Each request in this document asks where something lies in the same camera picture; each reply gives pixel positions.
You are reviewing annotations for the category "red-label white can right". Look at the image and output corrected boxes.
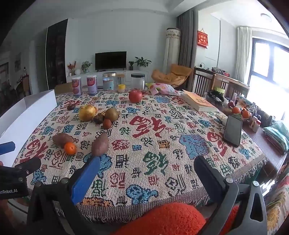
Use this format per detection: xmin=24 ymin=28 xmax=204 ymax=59
xmin=87 ymin=75 xmax=97 ymax=95

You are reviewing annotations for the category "red-label white can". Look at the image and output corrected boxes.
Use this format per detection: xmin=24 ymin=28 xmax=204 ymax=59
xmin=87 ymin=75 xmax=97 ymax=95
xmin=72 ymin=76 xmax=82 ymax=96

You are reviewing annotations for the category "glass jar with blue label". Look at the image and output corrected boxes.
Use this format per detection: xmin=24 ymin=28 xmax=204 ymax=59
xmin=103 ymin=72 xmax=116 ymax=91

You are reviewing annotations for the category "large yellow citrus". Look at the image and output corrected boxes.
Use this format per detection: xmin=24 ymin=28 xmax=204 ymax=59
xmin=78 ymin=104 xmax=96 ymax=122

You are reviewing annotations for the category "red-label white can left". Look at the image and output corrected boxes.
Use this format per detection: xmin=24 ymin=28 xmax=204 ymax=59
xmin=72 ymin=76 xmax=82 ymax=96

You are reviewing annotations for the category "wooden chair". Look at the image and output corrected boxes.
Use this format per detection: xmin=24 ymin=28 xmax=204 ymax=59
xmin=193 ymin=67 xmax=214 ymax=96

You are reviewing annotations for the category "white pill bottle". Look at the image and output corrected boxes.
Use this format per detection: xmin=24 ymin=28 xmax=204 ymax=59
xmin=252 ymin=119 xmax=262 ymax=133

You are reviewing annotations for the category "window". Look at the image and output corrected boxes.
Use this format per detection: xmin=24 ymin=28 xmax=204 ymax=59
xmin=248 ymin=38 xmax=289 ymax=95

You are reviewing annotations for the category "leafy potted plant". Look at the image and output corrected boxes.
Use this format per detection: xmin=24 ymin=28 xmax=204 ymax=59
xmin=135 ymin=56 xmax=152 ymax=71

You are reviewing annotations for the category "orange tangerine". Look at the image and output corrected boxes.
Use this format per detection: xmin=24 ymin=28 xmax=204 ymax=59
xmin=64 ymin=142 xmax=77 ymax=155

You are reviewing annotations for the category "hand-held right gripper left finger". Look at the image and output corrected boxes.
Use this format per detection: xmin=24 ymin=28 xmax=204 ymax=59
xmin=27 ymin=156 xmax=101 ymax=235

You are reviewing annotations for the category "folded teal cloth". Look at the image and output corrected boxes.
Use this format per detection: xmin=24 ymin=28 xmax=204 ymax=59
xmin=263 ymin=121 xmax=289 ymax=152

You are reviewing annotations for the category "grey curtain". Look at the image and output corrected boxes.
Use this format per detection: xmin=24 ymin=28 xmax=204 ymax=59
xmin=176 ymin=10 xmax=195 ymax=68

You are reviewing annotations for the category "white box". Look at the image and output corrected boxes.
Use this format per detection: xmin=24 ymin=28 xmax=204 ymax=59
xmin=0 ymin=89 xmax=57 ymax=168

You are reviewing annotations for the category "wooden side table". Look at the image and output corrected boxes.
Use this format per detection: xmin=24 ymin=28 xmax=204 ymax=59
xmin=212 ymin=72 xmax=250 ymax=97

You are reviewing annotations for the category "orange cushioned chair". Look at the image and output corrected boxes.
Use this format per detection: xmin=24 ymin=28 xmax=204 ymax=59
xmin=151 ymin=64 xmax=193 ymax=88

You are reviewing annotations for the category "printed woven tablecloth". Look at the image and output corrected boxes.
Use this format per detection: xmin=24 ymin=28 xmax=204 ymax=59
xmin=12 ymin=89 xmax=268 ymax=224

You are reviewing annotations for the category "red wall hanging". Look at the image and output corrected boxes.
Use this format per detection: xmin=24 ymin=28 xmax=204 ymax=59
xmin=197 ymin=30 xmax=208 ymax=49

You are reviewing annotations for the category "white curtain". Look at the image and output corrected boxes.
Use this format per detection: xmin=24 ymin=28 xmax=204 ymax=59
xmin=235 ymin=27 xmax=253 ymax=79

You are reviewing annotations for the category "white television cabinet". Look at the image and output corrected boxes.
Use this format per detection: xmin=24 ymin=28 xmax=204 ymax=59
xmin=66 ymin=70 xmax=149 ymax=84

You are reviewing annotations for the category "floral cloth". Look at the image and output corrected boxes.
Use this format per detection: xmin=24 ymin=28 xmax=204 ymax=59
xmin=264 ymin=174 xmax=289 ymax=235

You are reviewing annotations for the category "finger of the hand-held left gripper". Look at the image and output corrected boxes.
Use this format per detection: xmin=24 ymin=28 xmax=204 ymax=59
xmin=0 ymin=142 xmax=15 ymax=155
xmin=12 ymin=157 xmax=42 ymax=175

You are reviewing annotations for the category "black television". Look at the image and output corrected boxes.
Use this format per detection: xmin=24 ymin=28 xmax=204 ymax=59
xmin=95 ymin=51 xmax=127 ymax=70

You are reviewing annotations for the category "green-brown round fruit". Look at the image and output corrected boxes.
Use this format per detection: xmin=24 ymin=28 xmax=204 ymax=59
xmin=104 ymin=108 xmax=119 ymax=122

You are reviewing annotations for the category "covered standing air conditioner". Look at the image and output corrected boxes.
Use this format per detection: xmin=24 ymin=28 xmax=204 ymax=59
xmin=163 ymin=27 xmax=181 ymax=74

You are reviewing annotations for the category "orange book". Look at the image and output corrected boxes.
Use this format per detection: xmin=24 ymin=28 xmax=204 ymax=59
xmin=181 ymin=90 xmax=218 ymax=112

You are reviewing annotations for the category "cardboard box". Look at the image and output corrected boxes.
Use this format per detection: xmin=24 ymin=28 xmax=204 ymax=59
xmin=55 ymin=82 xmax=74 ymax=94

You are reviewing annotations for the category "sweet potato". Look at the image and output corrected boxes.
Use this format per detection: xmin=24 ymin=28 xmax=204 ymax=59
xmin=91 ymin=132 xmax=109 ymax=157
xmin=52 ymin=133 xmax=74 ymax=148

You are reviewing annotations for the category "pink snack bag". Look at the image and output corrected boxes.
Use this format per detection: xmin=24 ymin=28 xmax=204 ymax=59
xmin=146 ymin=82 xmax=181 ymax=96

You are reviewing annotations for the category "black smartphone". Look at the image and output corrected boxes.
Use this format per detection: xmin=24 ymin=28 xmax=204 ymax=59
xmin=223 ymin=115 xmax=243 ymax=147

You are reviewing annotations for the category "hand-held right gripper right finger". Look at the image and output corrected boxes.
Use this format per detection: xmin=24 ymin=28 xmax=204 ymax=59
xmin=194 ymin=155 xmax=268 ymax=235

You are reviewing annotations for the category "clear jar with black lid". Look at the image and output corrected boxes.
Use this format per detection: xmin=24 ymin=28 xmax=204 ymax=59
xmin=131 ymin=73 xmax=145 ymax=91

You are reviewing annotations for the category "red flower plant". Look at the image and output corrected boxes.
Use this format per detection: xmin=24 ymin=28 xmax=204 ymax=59
xmin=67 ymin=61 xmax=77 ymax=76

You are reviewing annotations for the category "black glass cabinet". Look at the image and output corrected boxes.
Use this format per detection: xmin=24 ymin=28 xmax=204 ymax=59
xmin=46 ymin=19 xmax=68 ymax=89

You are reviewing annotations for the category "orange fuzzy cloth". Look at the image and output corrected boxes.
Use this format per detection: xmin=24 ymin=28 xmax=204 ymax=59
xmin=117 ymin=202 xmax=240 ymax=235

